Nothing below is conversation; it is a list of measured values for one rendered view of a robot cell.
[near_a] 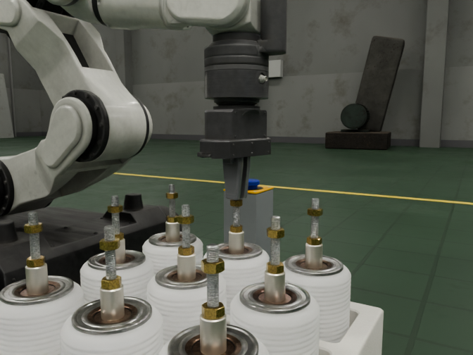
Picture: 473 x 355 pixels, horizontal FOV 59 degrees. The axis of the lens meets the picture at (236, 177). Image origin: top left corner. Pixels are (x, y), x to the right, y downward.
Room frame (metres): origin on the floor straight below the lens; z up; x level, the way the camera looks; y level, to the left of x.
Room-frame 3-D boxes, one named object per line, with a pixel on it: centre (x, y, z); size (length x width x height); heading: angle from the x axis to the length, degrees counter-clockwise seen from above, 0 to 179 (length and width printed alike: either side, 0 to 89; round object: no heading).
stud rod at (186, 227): (0.49, 0.06, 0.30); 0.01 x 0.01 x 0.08
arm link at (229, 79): (0.59, 0.00, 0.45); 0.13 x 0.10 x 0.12; 140
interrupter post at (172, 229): (0.65, 0.10, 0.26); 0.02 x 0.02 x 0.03
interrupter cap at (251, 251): (0.59, 0.00, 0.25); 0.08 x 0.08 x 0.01
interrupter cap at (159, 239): (0.65, 0.10, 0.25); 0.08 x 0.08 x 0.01
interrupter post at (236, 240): (0.59, 0.00, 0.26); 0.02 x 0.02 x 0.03
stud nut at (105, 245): (0.39, 0.12, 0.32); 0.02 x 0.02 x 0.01; 64
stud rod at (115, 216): (0.55, 0.16, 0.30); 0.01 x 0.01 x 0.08
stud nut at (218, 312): (0.33, 0.02, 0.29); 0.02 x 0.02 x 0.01; 78
